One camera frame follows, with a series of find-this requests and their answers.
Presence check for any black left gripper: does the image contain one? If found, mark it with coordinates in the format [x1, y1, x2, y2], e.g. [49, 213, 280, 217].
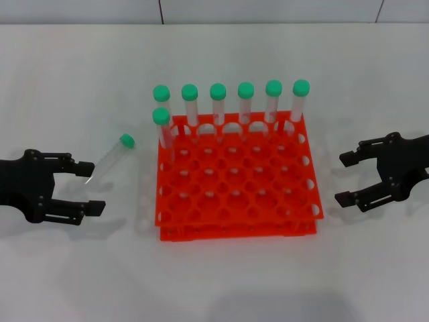
[0, 150, 107, 226]

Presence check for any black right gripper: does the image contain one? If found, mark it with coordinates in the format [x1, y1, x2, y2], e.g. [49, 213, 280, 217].
[334, 131, 429, 213]

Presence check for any green capped clear test tube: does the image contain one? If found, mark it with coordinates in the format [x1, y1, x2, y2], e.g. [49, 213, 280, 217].
[265, 79, 284, 131]
[151, 107, 176, 162]
[153, 84, 175, 135]
[181, 83, 202, 139]
[84, 133, 136, 186]
[209, 83, 228, 136]
[237, 81, 255, 132]
[290, 79, 311, 129]

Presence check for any orange plastic test tube rack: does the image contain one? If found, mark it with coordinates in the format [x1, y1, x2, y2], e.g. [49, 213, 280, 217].
[154, 113, 325, 242]

